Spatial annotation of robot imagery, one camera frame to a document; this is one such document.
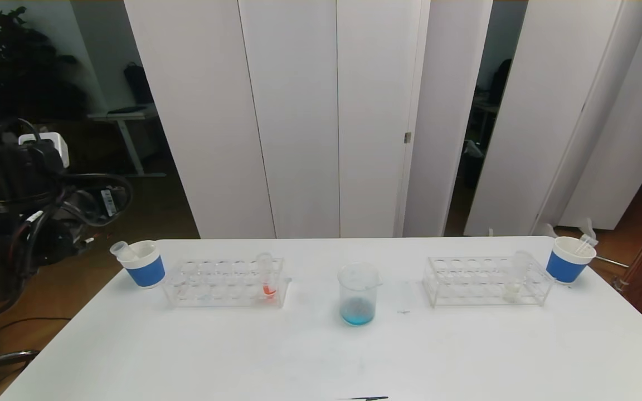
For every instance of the blue white paper cup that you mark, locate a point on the blue white paper cup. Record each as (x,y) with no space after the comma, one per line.
(147,273)
(565,268)

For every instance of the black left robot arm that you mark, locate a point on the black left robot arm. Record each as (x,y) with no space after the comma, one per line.
(3,184)

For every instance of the dark potted plant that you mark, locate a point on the dark potted plant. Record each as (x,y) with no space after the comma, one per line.
(20,72)

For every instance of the clear acrylic test tube rack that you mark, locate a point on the clear acrylic test tube rack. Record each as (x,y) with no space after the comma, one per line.
(480,281)
(232,278)

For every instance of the white background desk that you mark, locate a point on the white background desk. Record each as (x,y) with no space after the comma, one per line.
(126,117)

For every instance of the red pigment test tube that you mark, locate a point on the red pigment test tube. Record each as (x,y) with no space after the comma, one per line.
(269,289)
(585,240)

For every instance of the white folding partition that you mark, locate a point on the white folding partition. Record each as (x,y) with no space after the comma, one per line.
(549,111)
(287,111)

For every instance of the metal chair frame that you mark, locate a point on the metal chair frame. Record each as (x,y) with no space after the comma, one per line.
(3,359)

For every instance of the blue pigment test tube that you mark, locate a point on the blue pigment test tube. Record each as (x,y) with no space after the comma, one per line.
(123,250)

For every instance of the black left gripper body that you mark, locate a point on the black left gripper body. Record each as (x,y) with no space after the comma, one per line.
(108,203)

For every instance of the white partition foot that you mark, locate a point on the white partition foot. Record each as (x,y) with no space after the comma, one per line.
(544,229)

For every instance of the white angled partition panel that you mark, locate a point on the white angled partition panel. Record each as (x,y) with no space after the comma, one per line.
(443,111)

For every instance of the clear glass beaker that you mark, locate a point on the clear glass beaker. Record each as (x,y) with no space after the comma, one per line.
(357,314)

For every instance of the black bag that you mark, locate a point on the black bag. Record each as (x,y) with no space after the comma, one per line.
(140,86)

